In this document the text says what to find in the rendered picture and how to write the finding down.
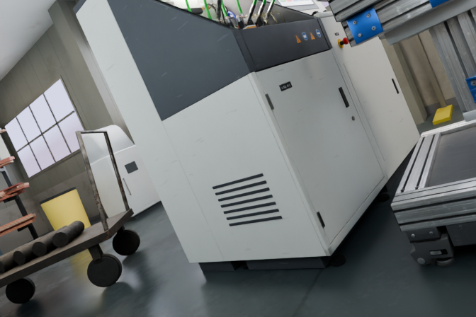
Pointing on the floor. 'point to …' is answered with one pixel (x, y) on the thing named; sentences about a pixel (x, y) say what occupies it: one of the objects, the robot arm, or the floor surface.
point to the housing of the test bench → (149, 131)
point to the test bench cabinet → (255, 181)
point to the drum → (64, 209)
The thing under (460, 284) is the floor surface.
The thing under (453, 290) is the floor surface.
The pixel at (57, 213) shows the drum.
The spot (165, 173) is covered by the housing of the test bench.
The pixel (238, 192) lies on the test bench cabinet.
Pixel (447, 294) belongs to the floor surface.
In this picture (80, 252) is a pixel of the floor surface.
